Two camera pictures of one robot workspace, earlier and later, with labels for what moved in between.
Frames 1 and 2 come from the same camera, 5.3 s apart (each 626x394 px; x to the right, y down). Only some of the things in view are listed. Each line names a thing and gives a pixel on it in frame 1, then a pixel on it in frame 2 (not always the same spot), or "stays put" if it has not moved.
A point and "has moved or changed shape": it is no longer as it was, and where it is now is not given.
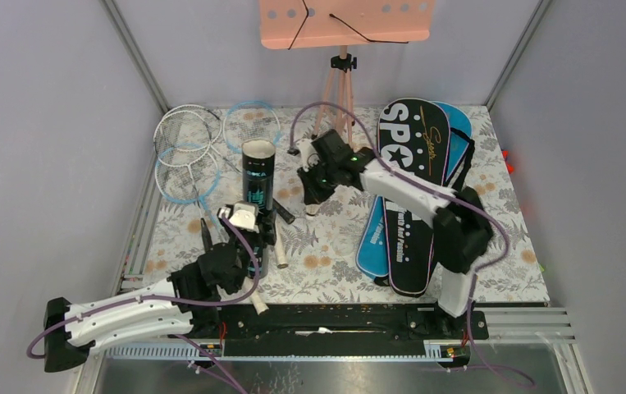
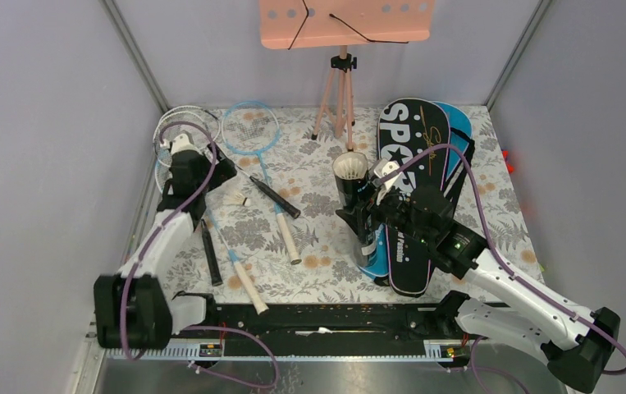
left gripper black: x=268 y=236 to x=223 y=170
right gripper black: x=313 y=194 to x=356 y=217
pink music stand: x=309 y=24 stays put
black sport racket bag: x=414 y=134 stays put
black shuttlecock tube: x=258 y=158 has moved or changed shape
